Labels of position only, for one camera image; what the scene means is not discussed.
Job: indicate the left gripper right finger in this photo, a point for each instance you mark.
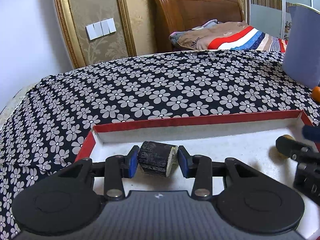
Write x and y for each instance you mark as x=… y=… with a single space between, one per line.
x=198 y=167

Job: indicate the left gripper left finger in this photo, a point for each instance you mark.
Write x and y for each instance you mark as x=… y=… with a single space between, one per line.
x=118 y=167

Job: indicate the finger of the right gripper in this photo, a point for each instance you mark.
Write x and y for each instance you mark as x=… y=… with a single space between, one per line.
x=311 y=133

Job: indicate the kiwi fruit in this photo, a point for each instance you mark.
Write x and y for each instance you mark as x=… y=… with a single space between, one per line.
x=284 y=144

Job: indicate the dark sugarcane piece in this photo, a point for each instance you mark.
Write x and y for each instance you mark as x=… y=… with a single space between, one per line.
x=157 y=158

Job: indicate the small mandarin orange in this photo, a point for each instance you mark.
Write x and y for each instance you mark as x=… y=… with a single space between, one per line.
x=316 y=94

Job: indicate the red shallow cardboard box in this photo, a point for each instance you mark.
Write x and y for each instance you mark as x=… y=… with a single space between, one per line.
x=250 y=138

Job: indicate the blue electric kettle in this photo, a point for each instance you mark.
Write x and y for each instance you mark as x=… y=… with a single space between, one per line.
x=301 y=59

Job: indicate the floral black white tablecloth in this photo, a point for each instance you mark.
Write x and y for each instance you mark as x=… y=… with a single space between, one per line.
x=47 y=127

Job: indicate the striped folded blanket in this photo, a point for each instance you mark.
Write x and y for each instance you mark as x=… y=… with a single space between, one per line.
x=215 y=35

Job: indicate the wardrobe with floral doors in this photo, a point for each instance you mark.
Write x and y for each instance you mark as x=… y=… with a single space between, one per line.
x=273 y=17

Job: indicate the wooden bed headboard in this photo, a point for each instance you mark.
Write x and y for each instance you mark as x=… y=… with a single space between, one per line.
x=181 y=15

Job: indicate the white wall switch panel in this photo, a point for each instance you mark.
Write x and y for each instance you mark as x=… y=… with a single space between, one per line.
x=100 y=29

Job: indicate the golden wall frame moulding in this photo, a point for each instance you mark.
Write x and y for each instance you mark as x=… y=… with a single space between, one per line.
x=75 y=18

